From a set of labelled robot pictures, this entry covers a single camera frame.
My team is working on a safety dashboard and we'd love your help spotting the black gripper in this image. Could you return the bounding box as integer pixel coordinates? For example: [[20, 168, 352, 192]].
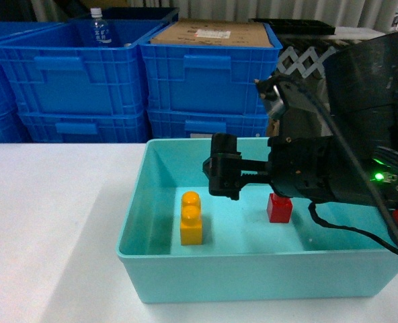
[[202, 75, 372, 203]]

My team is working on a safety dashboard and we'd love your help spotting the red toy block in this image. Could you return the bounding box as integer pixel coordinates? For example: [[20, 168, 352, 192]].
[[266, 193, 292, 223]]

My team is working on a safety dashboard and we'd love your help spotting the yellow toy block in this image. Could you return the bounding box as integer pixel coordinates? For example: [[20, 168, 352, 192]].
[[180, 191, 203, 246]]

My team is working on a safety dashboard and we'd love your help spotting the blue crate lower right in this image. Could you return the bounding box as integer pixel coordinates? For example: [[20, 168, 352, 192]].
[[147, 109, 268, 139]]

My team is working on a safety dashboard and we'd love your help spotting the teal plastic bin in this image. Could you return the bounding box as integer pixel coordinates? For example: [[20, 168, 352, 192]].
[[116, 139, 398, 303]]

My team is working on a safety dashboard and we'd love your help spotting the blue crate upper right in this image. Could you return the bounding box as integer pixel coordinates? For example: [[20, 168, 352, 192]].
[[140, 23, 282, 115]]

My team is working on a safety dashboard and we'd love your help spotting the expandable roller conveyor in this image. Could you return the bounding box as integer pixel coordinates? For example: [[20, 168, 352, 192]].
[[276, 39, 337, 79]]

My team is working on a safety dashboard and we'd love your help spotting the brown cardboard sheet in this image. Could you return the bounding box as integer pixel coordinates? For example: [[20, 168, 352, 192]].
[[150, 20, 273, 48]]

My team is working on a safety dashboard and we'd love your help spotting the black tray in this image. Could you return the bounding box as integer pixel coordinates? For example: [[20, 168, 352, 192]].
[[249, 18, 335, 36]]

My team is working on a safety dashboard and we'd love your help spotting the clear water bottle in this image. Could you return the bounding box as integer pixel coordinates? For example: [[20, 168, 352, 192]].
[[90, 7, 113, 47]]

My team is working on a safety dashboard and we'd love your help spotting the blue crate lower middle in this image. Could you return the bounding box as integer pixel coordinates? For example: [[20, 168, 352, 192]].
[[19, 112, 151, 143]]

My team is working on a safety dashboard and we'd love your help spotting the blue crate upper middle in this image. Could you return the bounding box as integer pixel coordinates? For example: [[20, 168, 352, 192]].
[[0, 20, 163, 116]]

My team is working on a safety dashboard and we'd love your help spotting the blue crate lower left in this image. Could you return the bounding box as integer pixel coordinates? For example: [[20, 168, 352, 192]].
[[0, 112, 32, 143]]

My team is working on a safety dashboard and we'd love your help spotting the black cable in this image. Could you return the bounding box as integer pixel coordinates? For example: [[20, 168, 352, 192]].
[[274, 83, 398, 274]]

